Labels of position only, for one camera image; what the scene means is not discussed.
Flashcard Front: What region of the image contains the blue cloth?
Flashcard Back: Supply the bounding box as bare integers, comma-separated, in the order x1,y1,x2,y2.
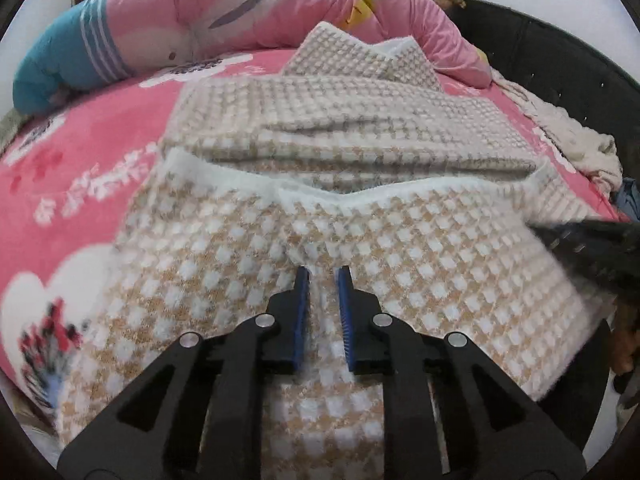
612,177,640,223

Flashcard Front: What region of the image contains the pink printed quilt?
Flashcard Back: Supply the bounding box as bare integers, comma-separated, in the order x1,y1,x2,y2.
12,0,493,118

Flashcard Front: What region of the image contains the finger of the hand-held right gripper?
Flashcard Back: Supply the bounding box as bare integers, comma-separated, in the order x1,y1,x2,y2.
529,219,640,266

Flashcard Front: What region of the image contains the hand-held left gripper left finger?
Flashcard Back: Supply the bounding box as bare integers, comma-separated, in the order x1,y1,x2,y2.
56,266,311,480

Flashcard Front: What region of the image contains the dark padded headboard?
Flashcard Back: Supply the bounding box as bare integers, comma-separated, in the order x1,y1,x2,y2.
450,0,640,186

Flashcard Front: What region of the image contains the pink floral bed sheet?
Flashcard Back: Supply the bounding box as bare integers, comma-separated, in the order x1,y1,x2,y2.
0,47,618,411

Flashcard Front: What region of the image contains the person's right hand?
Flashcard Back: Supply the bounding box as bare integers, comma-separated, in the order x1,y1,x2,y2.
611,305,640,376

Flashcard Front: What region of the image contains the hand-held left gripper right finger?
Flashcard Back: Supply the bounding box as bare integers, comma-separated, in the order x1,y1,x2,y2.
334,266,586,480

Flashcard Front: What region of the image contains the beige white checked fleece garment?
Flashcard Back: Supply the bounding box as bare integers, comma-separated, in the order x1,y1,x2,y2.
55,22,621,480

